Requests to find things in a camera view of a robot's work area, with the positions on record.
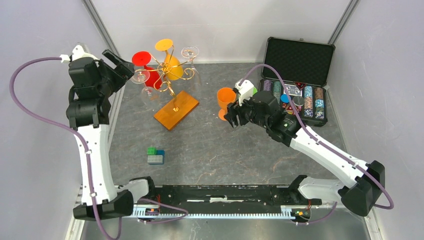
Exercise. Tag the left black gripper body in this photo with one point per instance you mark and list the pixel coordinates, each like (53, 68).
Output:
(105, 85)

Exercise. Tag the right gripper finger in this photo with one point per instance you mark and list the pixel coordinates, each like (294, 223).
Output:
(233, 118)
(234, 106)

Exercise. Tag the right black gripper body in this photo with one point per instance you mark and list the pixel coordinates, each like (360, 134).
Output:
(246, 113)

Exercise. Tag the orange plastic wine glass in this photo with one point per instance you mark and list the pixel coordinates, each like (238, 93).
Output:
(225, 96)

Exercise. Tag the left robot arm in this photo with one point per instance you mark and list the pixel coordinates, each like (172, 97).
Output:
(101, 199)

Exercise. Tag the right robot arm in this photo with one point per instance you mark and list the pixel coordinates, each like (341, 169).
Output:
(359, 184)

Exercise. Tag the red plastic wine glass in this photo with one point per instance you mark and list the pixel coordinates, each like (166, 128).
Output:
(141, 59)

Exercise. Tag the clear wine glass left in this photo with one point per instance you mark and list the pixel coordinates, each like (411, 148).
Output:
(149, 95)

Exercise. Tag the clear wine glass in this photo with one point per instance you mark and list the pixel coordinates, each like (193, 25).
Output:
(190, 53)
(149, 95)

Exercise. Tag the yellow-orange plastic wine glass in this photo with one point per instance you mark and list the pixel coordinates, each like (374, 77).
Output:
(171, 66)

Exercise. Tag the wooden rack base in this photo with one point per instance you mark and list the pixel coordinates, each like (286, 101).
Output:
(176, 110)

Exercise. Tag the clear wine glass back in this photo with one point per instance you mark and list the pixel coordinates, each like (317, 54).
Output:
(190, 53)

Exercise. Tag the blue poker chip disc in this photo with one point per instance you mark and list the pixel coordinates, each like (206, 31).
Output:
(285, 98)

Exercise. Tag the playing card deck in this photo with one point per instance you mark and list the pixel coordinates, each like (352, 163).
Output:
(292, 90)

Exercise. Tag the black poker chip case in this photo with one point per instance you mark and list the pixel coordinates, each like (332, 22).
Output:
(305, 65)

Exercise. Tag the blue toy brick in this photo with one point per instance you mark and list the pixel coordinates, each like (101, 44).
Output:
(160, 152)

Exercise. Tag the green toy brick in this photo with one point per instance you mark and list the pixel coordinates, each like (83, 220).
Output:
(151, 151)

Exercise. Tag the grey toy brick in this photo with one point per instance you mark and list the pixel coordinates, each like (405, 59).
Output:
(155, 159)

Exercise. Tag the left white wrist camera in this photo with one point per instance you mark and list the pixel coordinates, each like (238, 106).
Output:
(79, 51)

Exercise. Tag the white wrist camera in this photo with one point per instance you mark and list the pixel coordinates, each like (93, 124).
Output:
(79, 51)
(244, 90)

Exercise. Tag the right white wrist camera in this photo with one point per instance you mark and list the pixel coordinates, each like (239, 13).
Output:
(244, 90)

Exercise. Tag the gold wire glass rack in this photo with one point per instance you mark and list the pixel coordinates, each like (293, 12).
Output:
(166, 84)

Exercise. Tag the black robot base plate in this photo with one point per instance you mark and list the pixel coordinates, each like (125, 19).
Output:
(221, 201)

